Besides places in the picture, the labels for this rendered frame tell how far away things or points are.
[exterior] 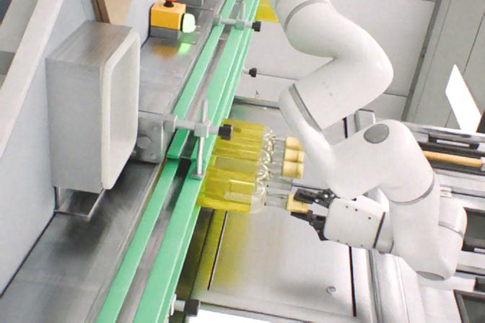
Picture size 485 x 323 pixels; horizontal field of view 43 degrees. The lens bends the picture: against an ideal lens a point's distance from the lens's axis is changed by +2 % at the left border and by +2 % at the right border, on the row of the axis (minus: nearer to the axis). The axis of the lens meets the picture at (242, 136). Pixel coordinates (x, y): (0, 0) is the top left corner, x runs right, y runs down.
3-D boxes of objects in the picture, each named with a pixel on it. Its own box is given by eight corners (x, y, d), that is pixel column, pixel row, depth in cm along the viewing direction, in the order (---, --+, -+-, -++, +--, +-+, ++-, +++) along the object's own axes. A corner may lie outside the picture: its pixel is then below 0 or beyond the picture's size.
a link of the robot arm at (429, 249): (387, 156, 100) (429, 218, 114) (366, 224, 95) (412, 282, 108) (439, 158, 95) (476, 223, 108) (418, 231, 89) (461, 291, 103)
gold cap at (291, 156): (281, 166, 135) (301, 169, 134) (283, 153, 133) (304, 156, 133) (282, 158, 138) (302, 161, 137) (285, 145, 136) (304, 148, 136)
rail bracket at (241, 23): (210, 26, 162) (259, 34, 162) (213, -1, 159) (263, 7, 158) (213, 21, 166) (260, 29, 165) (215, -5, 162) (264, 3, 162)
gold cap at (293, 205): (284, 214, 119) (307, 218, 119) (287, 200, 118) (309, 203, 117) (286, 203, 122) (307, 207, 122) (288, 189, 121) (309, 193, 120)
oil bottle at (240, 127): (181, 143, 140) (272, 158, 139) (182, 122, 137) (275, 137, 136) (186, 131, 145) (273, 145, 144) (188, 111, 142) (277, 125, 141)
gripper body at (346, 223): (382, 241, 121) (328, 223, 124) (395, 200, 116) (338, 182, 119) (375, 263, 115) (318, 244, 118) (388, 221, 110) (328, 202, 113)
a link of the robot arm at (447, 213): (462, 251, 101) (474, 201, 105) (398, 230, 104) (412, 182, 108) (444, 279, 114) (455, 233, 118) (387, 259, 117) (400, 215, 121)
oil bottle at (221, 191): (157, 200, 120) (263, 218, 119) (159, 177, 117) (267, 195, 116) (164, 184, 125) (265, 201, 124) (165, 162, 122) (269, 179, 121)
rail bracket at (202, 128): (160, 174, 115) (224, 185, 115) (164, 96, 107) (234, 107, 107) (164, 166, 118) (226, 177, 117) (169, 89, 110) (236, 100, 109)
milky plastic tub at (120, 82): (53, 188, 96) (107, 197, 96) (47, 57, 85) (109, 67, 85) (91, 135, 111) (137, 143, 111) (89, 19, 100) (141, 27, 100)
